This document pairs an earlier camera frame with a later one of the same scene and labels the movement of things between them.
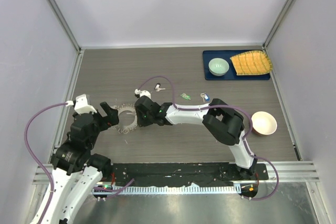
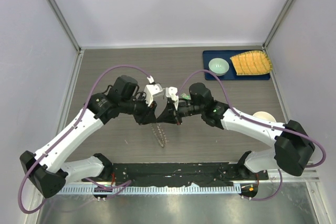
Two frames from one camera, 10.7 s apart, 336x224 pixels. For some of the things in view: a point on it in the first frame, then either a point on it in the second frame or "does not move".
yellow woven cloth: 252,62 does not move
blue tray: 231,74 does not move
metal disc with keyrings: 123,107 -> 159,134
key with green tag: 185,96 does not move
